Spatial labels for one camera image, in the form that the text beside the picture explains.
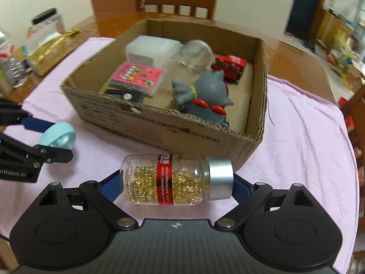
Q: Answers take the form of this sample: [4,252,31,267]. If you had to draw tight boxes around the gold tissue pack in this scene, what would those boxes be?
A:
[27,28,80,76]

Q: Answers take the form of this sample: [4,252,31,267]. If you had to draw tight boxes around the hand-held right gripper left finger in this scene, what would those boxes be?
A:
[36,170,139,232]

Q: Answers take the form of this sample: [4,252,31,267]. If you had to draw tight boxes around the grey cat figurine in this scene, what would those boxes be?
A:
[171,70,236,127]

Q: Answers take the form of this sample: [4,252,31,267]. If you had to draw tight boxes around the red toy car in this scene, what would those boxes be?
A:
[211,54,248,81]

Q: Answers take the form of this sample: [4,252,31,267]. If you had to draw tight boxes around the black digital timer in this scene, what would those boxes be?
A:
[104,88,144,103]

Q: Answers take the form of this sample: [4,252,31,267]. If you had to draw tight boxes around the clear water bottle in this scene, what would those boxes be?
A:
[0,29,30,89]

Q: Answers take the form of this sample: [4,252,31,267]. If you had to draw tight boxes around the wooden cabinet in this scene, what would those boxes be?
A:
[315,8,354,55]

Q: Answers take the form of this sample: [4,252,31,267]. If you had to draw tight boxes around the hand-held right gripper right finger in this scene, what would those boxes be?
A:
[214,173,317,231]

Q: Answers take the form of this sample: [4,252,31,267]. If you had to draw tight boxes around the capsule bottle with silver cap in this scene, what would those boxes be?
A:
[120,153,234,206]

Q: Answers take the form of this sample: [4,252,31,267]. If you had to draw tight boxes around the clear plastic jar black lid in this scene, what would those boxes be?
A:
[27,8,66,46]

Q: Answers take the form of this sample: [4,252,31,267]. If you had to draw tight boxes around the brown cardboard box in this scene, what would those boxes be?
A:
[60,18,269,172]

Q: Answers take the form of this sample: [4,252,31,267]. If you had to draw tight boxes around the white plastic container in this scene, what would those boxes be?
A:
[125,35,180,69]

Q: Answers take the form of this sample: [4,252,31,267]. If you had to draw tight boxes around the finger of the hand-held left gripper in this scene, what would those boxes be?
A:
[0,99,57,133]
[0,133,74,166]

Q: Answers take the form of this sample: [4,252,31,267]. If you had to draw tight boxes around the pink tablecloth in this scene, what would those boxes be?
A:
[0,37,360,274]

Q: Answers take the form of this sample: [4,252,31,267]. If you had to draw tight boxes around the teal egg-shaped case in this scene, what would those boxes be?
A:
[38,122,77,150]

